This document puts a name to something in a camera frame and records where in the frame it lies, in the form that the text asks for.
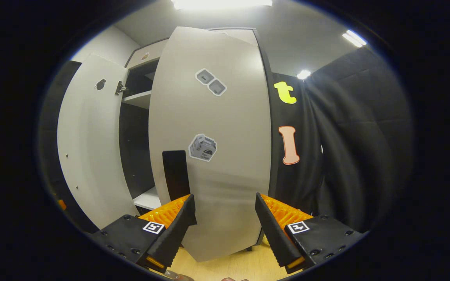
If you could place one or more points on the white and grey cabinet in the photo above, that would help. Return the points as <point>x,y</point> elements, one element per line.
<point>135,136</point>

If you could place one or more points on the ceiling light panel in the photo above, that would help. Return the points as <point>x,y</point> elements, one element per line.
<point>304,74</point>
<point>221,3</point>
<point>354,38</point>

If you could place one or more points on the metal door hinge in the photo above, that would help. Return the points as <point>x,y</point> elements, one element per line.
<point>120,88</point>

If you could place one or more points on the white cabinet shelf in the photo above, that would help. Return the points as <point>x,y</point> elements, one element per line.
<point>139,99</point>
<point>149,200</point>

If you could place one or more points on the white cabinet door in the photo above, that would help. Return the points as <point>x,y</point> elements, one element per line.
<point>88,148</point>
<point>217,175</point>

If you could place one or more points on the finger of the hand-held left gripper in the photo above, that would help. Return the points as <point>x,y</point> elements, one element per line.
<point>61,204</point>

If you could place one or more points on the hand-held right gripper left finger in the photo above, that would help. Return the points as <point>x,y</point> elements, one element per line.
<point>174,234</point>

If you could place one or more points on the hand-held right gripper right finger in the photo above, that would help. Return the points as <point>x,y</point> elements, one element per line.
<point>274,234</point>

